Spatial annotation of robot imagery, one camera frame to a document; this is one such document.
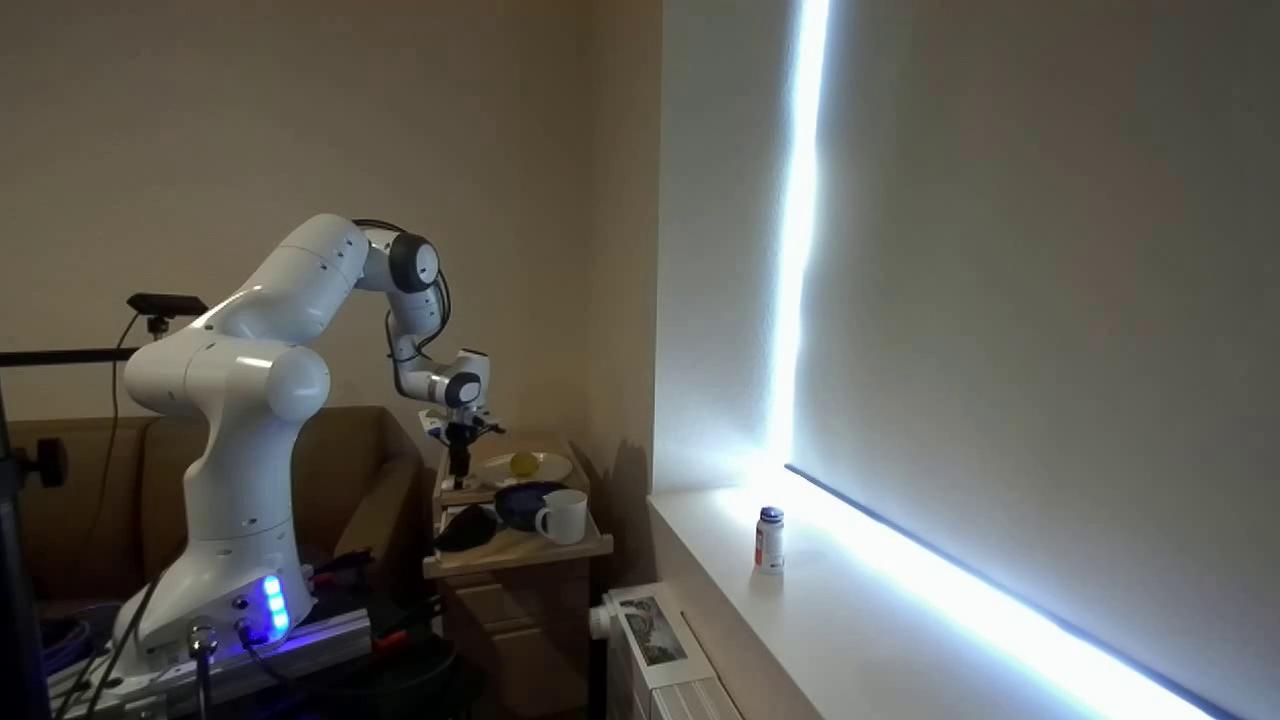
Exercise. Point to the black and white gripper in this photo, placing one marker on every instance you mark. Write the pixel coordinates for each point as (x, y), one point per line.
(460, 427)

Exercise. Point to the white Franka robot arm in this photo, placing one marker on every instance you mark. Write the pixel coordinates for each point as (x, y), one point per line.
(245, 385)

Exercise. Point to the dark blue ceramic bowl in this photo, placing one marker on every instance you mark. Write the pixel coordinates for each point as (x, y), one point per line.
(522, 506)

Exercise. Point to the light wooden nightstand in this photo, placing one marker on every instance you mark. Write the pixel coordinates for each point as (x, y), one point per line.
(522, 615)

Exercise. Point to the yellow lemon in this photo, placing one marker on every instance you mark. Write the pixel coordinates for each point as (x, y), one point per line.
(525, 464)

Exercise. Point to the white round plate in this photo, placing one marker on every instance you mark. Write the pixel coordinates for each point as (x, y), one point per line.
(558, 469)

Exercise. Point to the white ceramic mug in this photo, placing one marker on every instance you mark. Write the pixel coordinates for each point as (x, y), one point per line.
(562, 516)

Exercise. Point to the printed pamphlet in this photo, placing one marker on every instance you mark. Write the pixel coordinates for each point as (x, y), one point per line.
(653, 630)

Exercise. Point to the small white bottle red label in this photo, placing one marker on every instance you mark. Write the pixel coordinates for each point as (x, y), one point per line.
(769, 544)

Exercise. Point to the white window sill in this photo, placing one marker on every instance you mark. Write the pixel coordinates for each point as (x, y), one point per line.
(824, 626)

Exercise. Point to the black boom pole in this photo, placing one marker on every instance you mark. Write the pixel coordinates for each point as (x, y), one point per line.
(64, 357)

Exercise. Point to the white window blind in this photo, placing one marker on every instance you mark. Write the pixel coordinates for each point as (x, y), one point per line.
(1040, 305)

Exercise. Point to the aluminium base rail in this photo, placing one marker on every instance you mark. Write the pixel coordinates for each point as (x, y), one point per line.
(304, 647)

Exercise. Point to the white wall radiator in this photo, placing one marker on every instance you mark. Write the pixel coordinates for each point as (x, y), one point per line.
(667, 682)

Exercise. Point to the black camera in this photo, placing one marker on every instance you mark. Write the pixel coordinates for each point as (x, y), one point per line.
(165, 305)

